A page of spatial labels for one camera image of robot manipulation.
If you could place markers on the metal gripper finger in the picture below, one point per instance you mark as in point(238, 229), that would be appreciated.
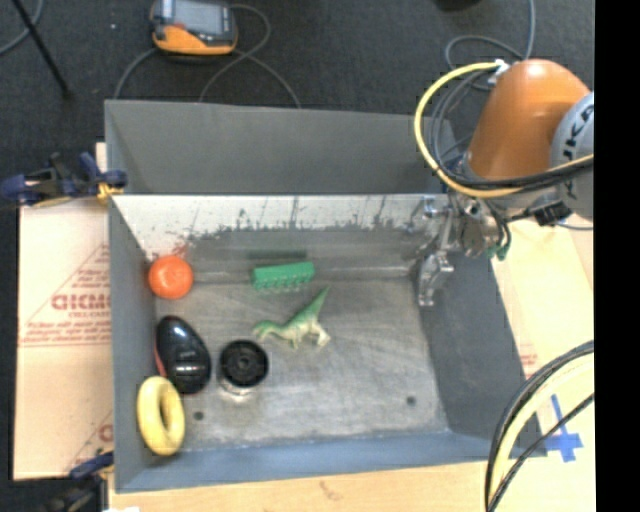
point(432, 275)
point(433, 209)

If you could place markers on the green toy dinosaur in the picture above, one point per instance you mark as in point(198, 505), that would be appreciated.
point(300, 325)

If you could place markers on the green toothed block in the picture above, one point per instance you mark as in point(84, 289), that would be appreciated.
point(282, 276)

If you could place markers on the grey metal bin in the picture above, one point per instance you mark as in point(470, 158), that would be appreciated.
point(325, 380)

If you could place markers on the orange ball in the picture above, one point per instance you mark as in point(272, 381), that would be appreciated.
point(170, 277)

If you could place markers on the black computer mouse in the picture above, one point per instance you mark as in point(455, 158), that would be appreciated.
point(182, 355)

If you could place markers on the black cylinder on white bracket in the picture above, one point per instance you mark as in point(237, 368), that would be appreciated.
point(550, 212)

